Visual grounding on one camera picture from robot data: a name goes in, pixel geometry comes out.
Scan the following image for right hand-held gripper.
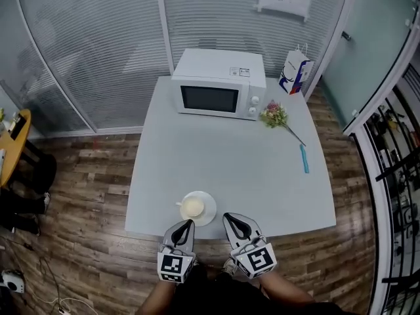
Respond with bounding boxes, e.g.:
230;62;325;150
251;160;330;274
222;212;278;280

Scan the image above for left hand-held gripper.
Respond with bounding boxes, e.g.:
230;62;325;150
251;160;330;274
156;219;198;286

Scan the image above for white cup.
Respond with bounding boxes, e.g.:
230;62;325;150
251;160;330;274
175;195;206;219

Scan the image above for white saucer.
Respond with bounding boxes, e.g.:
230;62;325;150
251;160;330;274
179;190;218;228

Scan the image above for person's left forearm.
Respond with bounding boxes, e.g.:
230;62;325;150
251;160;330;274
135;279;179;315

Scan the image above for person's right forearm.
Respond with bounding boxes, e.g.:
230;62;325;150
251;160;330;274
260;270;316;305

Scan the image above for person's right shoe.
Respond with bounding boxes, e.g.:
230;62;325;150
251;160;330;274
222;257;238;278

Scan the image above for white table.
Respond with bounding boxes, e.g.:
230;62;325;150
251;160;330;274
124;75;337;242

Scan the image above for person's black shorts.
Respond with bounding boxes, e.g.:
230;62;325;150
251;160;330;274
170;265;365;315

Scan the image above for light blue pen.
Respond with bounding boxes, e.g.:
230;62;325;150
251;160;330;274
299;143;310;175

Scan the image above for small flower bouquet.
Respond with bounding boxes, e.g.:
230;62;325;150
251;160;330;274
259;100;308;148

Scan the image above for white microwave oven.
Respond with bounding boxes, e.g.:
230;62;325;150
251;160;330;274
171;47;268;122

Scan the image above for black balcony railing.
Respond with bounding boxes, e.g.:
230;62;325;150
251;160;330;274
348;63;420;315

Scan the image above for white paper bag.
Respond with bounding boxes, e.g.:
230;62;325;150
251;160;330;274
278;43;315;96

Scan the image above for round wooden table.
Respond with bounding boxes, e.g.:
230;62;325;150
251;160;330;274
0;108;32;188

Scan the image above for black phone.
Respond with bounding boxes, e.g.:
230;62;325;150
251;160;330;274
9;115;28;141

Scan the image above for frosted glass door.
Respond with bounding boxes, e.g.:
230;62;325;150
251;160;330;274
322;0;420;135

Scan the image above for white floor cable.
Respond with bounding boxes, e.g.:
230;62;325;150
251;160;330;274
35;295;100;315

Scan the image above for black floor cable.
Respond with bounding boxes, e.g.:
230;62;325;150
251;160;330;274
19;241;63;311

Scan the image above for white floor camera device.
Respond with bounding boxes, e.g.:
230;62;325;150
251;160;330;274
0;268;25;295

